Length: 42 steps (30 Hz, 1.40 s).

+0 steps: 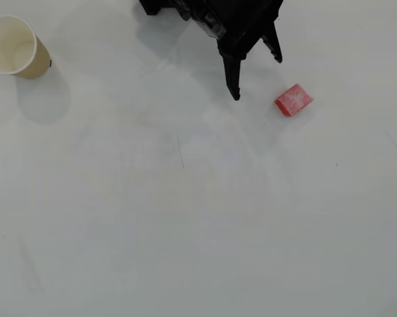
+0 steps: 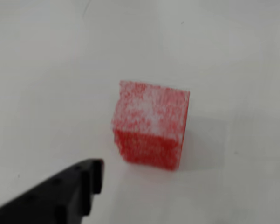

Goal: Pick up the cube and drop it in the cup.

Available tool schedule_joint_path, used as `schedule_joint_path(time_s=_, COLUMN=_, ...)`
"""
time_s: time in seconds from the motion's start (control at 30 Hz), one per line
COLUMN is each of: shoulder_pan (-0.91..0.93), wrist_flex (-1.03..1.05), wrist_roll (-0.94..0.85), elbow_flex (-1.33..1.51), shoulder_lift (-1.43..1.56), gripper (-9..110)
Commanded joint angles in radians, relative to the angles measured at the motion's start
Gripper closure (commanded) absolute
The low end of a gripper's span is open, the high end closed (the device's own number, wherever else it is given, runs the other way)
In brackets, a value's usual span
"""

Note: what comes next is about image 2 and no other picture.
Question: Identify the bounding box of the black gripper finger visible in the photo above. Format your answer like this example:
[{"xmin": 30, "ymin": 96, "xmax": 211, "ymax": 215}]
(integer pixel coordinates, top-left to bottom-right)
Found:
[{"xmin": 0, "ymin": 158, "xmax": 105, "ymax": 224}]

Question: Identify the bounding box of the red foam cube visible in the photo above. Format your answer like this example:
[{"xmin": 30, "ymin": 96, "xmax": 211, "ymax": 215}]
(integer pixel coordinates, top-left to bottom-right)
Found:
[{"xmin": 110, "ymin": 80, "xmax": 191, "ymax": 172}]

